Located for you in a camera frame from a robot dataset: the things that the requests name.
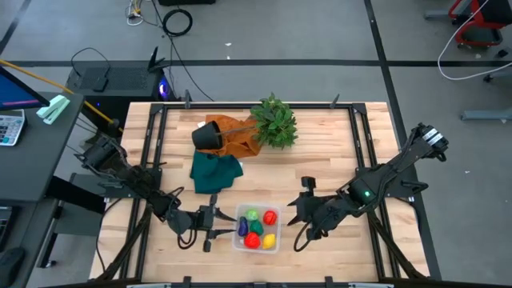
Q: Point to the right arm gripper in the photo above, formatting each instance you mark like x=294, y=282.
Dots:
x=320, y=212

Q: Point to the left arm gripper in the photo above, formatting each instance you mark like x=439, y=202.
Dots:
x=206, y=219

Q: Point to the purple toy eggplant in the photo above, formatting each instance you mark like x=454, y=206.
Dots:
x=242, y=227

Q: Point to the red toy bell pepper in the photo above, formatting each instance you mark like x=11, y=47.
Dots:
x=270, y=217

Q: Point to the light green toy lime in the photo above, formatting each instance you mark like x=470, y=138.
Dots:
x=252, y=214

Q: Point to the red toy tomato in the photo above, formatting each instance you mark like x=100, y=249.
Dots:
x=252, y=240

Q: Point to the green toy bell pepper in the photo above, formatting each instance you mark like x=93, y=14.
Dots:
x=256, y=227

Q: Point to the yellow toy lemon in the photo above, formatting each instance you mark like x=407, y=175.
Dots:
x=269, y=241

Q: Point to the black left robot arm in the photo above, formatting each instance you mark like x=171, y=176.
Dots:
x=132, y=180

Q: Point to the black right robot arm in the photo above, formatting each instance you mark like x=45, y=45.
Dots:
x=384, y=180

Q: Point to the clear plastic tupperware container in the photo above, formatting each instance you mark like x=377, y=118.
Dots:
x=276, y=228

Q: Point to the dark green cloth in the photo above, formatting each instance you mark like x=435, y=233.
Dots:
x=214, y=172

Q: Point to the orange cloth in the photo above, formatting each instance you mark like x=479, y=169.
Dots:
x=240, y=141

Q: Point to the black plant pot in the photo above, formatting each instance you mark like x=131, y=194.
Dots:
x=206, y=137

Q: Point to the artificial green plant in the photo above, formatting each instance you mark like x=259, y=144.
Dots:
x=276, y=124

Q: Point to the black computer tower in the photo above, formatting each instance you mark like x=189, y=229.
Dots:
x=128, y=82

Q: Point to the black wifi antenna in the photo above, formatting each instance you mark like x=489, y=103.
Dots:
x=154, y=60

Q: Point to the small black adapter box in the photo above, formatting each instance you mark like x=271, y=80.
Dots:
x=100, y=83

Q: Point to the black desk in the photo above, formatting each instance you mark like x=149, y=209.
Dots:
x=36, y=160

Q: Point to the mint green stapler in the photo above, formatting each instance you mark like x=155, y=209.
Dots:
x=54, y=109

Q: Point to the grey metal floor bar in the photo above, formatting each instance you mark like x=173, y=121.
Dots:
x=486, y=115

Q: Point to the grey desk calculator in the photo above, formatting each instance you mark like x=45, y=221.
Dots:
x=10, y=127

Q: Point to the computer monitor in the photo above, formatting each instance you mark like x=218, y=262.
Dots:
x=16, y=94

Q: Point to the red and black chair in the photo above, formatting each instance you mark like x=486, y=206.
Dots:
x=480, y=36

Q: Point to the black metal table frame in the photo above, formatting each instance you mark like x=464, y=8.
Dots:
x=312, y=106

